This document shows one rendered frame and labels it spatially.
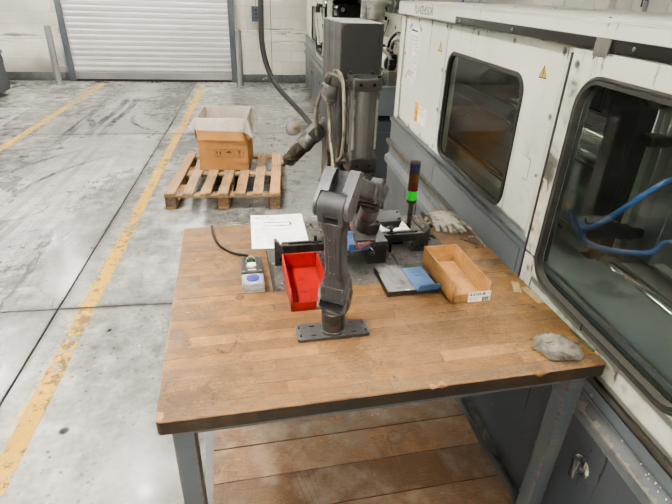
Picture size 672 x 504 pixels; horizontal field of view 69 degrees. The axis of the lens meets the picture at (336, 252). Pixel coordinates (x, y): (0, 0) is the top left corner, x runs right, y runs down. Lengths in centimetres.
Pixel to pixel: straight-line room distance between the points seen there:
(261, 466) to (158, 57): 961
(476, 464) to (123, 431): 149
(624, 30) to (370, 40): 66
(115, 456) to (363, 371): 139
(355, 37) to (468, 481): 152
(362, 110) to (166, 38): 941
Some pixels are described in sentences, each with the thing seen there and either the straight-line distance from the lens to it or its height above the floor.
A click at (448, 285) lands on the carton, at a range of 154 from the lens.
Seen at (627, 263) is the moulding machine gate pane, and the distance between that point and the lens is 142.
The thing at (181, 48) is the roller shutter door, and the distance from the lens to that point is 1077.
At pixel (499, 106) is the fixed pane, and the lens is 211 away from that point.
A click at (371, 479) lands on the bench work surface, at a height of 22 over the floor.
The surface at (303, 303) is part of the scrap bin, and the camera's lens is 143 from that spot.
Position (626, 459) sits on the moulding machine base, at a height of 70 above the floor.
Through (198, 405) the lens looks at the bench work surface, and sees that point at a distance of 119.
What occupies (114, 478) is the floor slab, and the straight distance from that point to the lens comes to 230.
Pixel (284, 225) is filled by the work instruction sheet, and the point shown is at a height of 90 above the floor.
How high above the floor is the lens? 173
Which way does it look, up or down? 28 degrees down
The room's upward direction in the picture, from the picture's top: 2 degrees clockwise
